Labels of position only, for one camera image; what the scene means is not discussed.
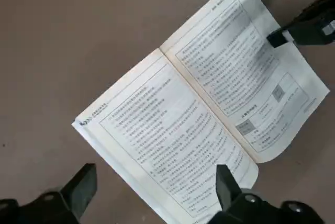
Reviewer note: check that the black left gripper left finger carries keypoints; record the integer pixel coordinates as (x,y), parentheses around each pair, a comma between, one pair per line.
(65,203)

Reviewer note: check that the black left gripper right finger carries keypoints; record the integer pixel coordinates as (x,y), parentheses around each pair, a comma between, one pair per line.
(235,205)

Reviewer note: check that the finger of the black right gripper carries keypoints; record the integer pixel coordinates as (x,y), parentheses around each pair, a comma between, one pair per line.
(306,31)
(319,6)

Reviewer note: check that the white paperback book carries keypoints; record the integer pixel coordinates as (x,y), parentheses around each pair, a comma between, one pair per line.
(170,116)

